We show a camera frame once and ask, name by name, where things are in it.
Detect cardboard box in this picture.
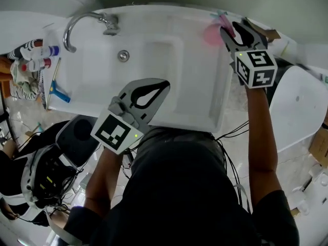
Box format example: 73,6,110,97
309,127,328,168

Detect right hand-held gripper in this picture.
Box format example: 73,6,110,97
219,19,279,90

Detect orange chair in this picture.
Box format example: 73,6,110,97
0,55,13,97

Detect blue handle squeegee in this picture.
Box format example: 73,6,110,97
47,57,71,104

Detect white bottle red cap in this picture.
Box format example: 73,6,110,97
21,57,53,73

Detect white bathtub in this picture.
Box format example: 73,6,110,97
268,65,328,153

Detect black white striped cloth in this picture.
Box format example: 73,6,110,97
7,38,44,60

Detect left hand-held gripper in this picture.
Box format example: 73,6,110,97
90,78,171,155

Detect chrome faucet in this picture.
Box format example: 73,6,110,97
63,12,119,53

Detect person's left forearm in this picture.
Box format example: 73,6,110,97
84,145,124,217

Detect brown cardboard piece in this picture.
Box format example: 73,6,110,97
243,16,281,41

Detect grey harness strap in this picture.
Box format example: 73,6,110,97
47,209,83,246

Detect person's right forearm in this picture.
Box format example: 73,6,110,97
243,86,284,210

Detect pink soap bottle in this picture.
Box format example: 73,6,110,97
202,10,236,48

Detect white bottle blue label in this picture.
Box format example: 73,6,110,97
34,46,60,59

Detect metal sink drain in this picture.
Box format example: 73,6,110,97
117,49,130,62

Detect grey green towel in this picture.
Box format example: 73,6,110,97
10,60,46,101

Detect person's dark shirt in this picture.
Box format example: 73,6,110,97
64,127,300,246

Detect white sink vanity cabinet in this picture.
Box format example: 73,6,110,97
42,5,234,133

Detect black belt control box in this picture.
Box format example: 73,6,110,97
122,151,134,170

